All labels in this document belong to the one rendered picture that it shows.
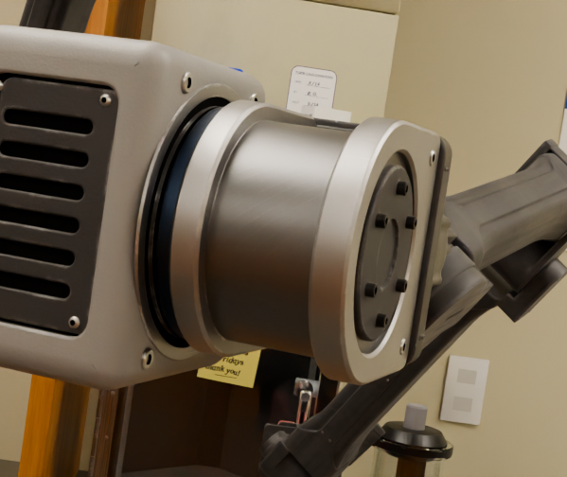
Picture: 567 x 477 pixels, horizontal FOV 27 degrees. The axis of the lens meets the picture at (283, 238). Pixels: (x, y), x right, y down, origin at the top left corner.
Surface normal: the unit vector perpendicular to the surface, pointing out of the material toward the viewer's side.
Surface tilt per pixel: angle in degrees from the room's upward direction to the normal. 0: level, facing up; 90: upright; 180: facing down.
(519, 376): 90
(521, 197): 38
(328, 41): 90
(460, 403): 90
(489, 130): 90
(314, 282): 102
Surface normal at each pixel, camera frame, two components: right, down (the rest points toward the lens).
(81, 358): -0.34, 0.00
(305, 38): 0.04, 0.06
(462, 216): 0.57, -0.69
